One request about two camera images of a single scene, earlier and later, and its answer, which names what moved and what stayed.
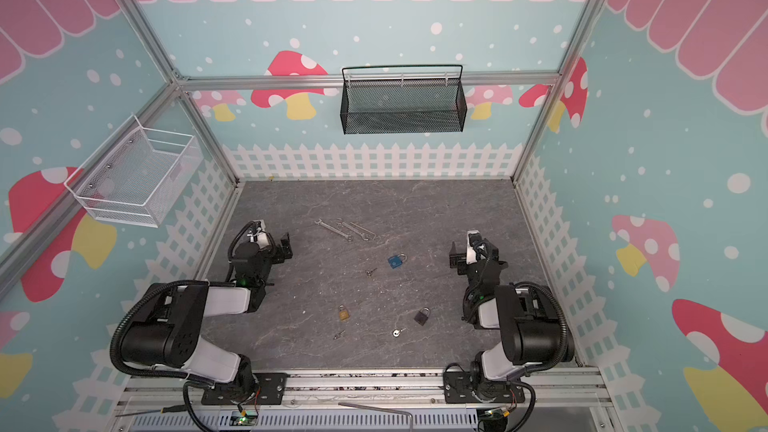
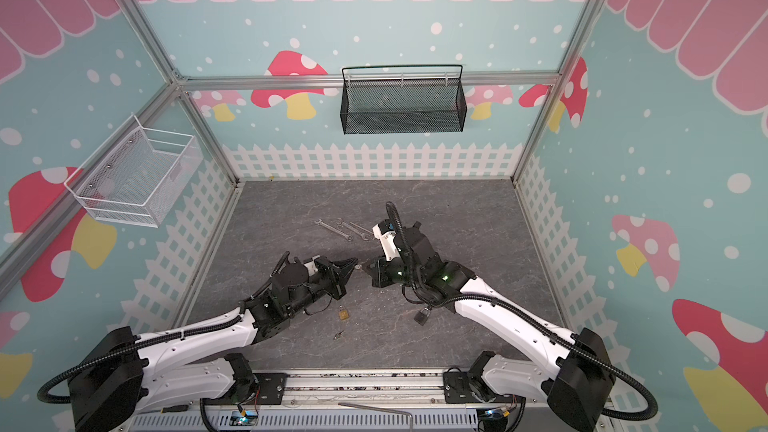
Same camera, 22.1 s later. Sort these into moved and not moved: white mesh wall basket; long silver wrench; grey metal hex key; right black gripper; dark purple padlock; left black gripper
Moved: left black gripper; right black gripper
Not moved: long silver wrench; grey metal hex key; dark purple padlock; white mesh wall basket
